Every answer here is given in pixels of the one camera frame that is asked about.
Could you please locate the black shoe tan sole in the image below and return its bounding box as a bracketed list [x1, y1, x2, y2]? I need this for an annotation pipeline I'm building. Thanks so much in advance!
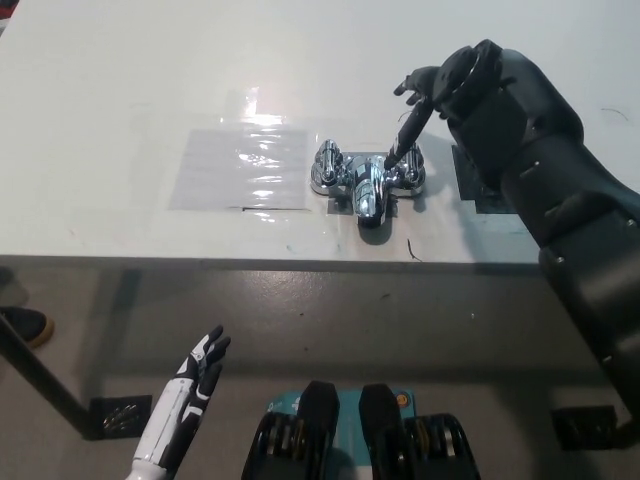
[0, 307, 56, 350]

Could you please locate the black table leg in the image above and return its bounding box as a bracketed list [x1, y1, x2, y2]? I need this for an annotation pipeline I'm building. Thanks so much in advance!
[0, 314, 104, 441]

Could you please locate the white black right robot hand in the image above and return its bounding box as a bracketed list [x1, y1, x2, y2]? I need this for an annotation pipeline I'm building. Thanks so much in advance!
[383, 63, 454, 170]

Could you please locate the black floor plate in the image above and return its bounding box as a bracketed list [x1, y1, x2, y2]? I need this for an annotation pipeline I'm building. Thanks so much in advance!
[88, 394, 153, 441]
[549, 405, 621, 451]

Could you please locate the black tape patch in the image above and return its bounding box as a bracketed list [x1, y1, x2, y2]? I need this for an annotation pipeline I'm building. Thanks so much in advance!
[451, 144, 521, 216]

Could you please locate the clear plastic sheet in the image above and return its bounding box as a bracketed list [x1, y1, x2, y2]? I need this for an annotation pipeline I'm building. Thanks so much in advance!
[168, 128, 310, 212]

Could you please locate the chrome faucet body with spout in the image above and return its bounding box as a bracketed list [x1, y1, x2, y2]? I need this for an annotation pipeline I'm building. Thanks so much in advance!
[308, 152, 427, 229]

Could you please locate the chrome faucet lever handle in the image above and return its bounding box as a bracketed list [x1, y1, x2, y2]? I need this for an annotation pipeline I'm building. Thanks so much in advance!
[393, 142, 424, 185]
[312, 139, 344, 189]

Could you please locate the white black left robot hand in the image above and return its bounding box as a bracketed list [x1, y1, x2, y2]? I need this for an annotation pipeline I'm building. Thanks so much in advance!
[130, 324, 233, 471]

